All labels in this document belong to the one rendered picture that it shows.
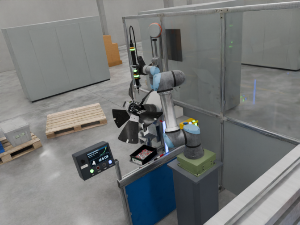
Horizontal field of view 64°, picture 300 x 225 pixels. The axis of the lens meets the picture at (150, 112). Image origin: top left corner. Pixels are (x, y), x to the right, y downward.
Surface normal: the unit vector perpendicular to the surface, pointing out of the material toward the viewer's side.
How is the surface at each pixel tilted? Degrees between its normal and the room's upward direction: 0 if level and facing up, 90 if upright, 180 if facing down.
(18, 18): 90
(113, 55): 90
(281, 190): 0
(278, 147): 90
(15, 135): 95
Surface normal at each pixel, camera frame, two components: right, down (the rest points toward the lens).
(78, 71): 0.58, 0.27
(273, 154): -0.80, 0.33
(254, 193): -0.12, -0.91
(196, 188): -0.12, 0.42
